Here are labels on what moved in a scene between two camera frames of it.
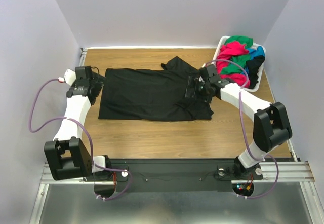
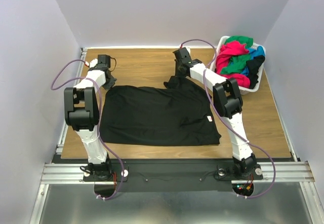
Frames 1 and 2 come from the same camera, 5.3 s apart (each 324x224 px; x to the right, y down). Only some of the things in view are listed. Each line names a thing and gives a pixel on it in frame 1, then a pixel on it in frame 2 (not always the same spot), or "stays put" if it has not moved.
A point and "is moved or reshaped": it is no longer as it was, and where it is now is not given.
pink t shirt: x=225 y=53 stays put
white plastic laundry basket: x=254 y=45 stays put
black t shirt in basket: x=252 y=66 stays put
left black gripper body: x=98 y=82 → x=110 y=83
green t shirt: x=238 y=62 stays put
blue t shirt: x=259 y=51 stays put
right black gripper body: x=191 y=86 → x=177 y=74
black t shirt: x=151 y=95 is moved or reshaped
